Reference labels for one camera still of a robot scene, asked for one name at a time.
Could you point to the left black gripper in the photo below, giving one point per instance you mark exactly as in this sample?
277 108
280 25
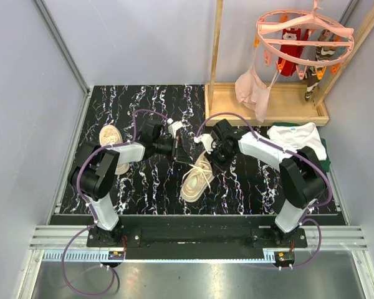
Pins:
181 155

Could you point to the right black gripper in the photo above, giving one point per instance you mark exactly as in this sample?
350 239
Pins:
224 166

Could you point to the beige sneaker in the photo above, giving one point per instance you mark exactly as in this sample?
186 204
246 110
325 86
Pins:
110 135
187 195

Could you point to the cream shoelace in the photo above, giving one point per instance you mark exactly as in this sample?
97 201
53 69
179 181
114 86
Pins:
200 176

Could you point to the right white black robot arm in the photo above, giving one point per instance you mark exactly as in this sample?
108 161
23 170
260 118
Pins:
301 175

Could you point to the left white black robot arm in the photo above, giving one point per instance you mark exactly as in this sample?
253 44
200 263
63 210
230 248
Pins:
94 171

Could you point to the black marble pattern mat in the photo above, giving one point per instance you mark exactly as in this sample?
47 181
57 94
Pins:
152 187

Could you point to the pink bra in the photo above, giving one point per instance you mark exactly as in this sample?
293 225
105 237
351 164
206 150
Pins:
252 92

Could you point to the white t-shirt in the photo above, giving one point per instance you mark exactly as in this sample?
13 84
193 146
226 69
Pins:
297 137

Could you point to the green folded garment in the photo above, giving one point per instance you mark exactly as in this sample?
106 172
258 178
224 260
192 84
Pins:
326 162

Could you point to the red sock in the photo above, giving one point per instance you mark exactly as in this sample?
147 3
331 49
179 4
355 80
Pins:
293 34

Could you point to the brown striped sock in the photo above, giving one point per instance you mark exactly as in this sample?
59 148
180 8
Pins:
322 53

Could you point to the pink round clip hanger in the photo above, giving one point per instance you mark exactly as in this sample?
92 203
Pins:
269 29

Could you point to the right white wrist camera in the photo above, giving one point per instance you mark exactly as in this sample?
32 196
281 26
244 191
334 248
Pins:
207 141

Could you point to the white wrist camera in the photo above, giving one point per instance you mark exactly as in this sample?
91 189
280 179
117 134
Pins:
174 126
207 141

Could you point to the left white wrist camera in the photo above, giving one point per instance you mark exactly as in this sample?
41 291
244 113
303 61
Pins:
174 126

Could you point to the wooden drying rack frame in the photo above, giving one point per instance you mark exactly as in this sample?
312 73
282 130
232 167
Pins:
287 97

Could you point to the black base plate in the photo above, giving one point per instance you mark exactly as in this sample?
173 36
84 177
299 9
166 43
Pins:
195 238

